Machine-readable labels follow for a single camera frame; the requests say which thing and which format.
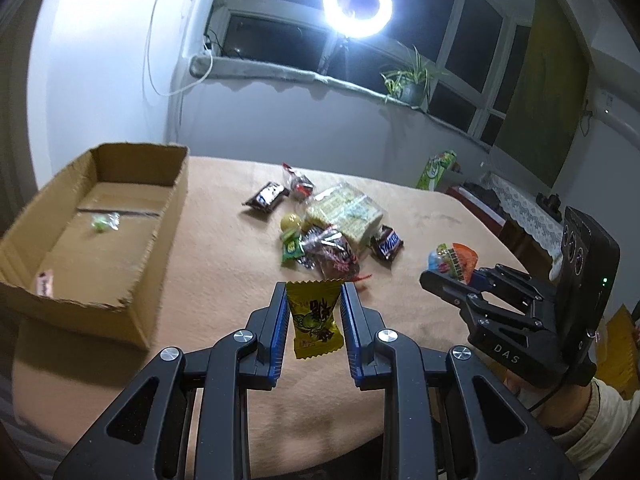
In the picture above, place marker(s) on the red box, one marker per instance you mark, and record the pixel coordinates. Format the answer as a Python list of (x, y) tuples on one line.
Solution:
[(470, 200)]

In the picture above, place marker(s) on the short brown chocolate bar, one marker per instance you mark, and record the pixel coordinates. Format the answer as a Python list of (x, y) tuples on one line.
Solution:
[(386, 243)]

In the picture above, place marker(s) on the clear packet with red top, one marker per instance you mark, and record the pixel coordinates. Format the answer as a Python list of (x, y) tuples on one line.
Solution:
[(299, 183)]

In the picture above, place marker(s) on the yellow bag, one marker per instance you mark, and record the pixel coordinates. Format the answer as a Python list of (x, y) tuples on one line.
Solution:
[(620, 350)]

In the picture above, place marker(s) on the black white patterned packet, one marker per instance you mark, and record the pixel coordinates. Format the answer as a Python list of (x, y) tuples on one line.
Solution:
[(339, 250)]

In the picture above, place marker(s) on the clear packet of crackers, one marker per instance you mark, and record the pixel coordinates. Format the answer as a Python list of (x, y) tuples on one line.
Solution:
[(345, 212)]

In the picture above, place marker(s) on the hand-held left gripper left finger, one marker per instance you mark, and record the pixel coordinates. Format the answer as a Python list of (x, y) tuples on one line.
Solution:
[(279, 350)]

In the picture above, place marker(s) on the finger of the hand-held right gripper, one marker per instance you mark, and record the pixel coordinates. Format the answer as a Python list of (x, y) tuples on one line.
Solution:
[(515, 285), (452, 291)]

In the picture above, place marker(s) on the grey windowsill cover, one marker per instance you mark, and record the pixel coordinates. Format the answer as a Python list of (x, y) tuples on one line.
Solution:
[(280, 74)]

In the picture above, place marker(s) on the green candy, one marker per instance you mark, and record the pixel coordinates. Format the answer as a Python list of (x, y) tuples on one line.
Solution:
[(101, 222)]

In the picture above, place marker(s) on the long brown chocolate bar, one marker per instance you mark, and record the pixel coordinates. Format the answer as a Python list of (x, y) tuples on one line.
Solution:
[(266, 197)]

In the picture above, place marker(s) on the small black device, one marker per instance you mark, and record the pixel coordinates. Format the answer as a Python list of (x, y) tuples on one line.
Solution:
[(548, 205)]

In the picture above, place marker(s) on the yellow snack packet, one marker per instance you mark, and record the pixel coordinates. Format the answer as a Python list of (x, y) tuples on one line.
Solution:
[(312, 320)]

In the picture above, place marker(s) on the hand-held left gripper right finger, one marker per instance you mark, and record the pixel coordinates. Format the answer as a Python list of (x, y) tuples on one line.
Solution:
[(352, 350)]

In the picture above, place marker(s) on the pink label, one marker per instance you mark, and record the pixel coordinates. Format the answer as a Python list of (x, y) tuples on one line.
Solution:
[(45, 282)]

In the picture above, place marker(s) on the black tripod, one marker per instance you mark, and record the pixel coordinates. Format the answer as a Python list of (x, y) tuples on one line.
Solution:
[(341, 57)]

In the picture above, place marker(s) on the window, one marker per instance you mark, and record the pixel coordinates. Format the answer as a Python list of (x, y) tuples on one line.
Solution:
[(290, 35)]

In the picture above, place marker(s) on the green carton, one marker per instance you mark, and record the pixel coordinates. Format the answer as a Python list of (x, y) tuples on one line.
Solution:
[(436, 170)]

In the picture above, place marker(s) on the yellow round candy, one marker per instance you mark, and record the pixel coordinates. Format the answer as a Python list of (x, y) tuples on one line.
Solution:
[(290, 222)]

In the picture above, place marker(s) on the potted spider plant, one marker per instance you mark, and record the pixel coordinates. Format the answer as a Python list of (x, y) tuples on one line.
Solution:
[(412, 92)]

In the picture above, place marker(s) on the white lace cloth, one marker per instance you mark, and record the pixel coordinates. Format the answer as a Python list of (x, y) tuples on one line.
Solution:
[(525, 210)]

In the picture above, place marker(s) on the green snack packet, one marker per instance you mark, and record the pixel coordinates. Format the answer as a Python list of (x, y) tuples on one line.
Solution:
[(291, 249)]

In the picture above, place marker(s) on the cardboard box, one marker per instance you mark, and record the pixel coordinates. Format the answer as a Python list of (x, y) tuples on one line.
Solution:
[(100, 260)]

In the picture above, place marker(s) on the yellow green curtain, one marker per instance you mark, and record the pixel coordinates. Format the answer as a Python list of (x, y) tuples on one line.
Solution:
[(550, 85)]

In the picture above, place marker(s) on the white wall outlet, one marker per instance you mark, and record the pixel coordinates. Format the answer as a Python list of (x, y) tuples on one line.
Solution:
[(607, 103)]

